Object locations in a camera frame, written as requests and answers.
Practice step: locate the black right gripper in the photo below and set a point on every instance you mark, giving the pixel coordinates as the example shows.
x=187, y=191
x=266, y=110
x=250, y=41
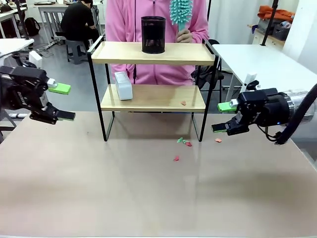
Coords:
x=262, y=109

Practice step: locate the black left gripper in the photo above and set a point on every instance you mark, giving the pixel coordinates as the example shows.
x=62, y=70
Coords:
x=19, y=91

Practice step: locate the white rectangular speaker box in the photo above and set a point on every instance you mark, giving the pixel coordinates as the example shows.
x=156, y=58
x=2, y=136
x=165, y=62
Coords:
x=123, y=89

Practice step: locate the teal chenille duster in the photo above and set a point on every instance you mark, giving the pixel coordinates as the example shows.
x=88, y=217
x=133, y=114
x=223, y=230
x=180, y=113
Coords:
x=180, y=10

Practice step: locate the person's left forearm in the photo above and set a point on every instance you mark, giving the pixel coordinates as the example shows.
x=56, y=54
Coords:
x=200, y=32

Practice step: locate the person's left hand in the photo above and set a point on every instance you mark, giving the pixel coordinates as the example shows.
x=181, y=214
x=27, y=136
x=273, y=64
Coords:
x=184, y=37

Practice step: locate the pink-red paper scrap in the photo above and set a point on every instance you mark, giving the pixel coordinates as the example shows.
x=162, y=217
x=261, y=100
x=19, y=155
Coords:
x=218, y=140

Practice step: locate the red paper scrap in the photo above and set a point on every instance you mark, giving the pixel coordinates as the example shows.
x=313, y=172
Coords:
x=189, y=144
x=176, y=158

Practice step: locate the black chair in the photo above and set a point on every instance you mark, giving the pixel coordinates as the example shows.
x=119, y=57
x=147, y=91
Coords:
x=205, y=74

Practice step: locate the white floor power strip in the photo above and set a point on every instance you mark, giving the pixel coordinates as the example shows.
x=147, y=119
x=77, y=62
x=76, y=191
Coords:
x=17, y=115

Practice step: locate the grey stool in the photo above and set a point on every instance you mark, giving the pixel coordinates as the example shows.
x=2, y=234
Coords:
x=75, y=49

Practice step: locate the black folding stand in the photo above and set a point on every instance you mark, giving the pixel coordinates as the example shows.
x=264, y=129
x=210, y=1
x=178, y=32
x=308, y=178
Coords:
x=6, y=126

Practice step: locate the large white side table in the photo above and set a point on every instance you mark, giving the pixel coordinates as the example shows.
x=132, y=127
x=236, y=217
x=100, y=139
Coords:
x=247, y=57

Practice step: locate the small white side table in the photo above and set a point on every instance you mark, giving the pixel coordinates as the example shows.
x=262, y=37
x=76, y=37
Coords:
x=12, y=44

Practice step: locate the seated person in black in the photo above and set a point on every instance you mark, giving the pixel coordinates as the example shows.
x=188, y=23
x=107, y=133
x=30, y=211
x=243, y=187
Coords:
x=76, y=22

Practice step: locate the black backpack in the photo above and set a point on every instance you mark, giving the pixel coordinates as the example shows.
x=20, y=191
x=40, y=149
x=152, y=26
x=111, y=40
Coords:
x=32, y=27

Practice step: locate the white desk with grey legs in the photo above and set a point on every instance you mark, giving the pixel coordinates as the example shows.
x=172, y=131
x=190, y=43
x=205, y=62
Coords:
x=49, y=10

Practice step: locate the black tripod pole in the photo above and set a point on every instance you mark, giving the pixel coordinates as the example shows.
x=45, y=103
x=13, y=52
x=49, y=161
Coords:
x=21, y=17

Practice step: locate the person in pink hoodie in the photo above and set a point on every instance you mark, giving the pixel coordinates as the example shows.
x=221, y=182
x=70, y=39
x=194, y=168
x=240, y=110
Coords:
x=123, y=24

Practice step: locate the black storage crate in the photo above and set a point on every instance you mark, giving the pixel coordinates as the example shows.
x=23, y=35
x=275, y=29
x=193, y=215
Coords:
x=281, y=32

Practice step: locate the black mesh pen cup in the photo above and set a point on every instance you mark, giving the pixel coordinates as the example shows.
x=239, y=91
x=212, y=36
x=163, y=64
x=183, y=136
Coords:
x=153, y=34

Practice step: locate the black stand pole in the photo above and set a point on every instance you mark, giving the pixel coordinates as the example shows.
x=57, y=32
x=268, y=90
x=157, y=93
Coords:
x=271, y=19

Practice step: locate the orange cloth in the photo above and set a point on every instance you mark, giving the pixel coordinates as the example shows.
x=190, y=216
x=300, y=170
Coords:
x=275, y=13

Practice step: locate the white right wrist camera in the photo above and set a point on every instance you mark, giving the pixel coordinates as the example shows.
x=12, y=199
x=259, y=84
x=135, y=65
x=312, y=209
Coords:
x=248, y=80

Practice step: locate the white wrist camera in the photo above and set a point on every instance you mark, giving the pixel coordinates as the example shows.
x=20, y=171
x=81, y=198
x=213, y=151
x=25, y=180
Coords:
x=248, y=80
x=34, y=57

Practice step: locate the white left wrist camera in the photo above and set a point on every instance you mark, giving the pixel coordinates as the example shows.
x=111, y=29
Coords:
x=34, y=57

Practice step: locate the two-tier wooden black-frame shelf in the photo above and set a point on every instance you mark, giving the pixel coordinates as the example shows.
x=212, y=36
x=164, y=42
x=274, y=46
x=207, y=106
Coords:
x=153, y=58

